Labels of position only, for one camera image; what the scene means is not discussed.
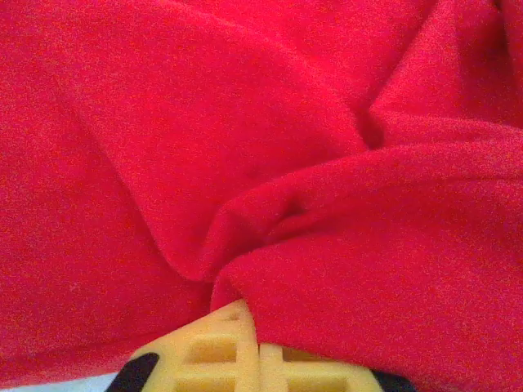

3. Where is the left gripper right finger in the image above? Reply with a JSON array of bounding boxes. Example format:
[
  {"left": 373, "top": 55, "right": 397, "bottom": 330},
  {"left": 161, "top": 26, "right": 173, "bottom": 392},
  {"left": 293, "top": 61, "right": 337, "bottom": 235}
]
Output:
[{"left": 259, "top": 344, "right": 418, "bottom": 392}]

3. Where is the red t-shirt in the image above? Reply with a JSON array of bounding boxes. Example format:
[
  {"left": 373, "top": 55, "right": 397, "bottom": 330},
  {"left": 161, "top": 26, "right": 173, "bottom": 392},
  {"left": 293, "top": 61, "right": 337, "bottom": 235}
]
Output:
[{"left": 0, "top": 0, "right": 523, "bottom": 392}]

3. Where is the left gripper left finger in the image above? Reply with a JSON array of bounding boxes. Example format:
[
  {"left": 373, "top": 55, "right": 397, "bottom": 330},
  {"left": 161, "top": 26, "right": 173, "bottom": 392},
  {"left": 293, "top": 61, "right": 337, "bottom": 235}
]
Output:
[{"left": 106, "top": 299, "right": 262, "bottom": 392}]

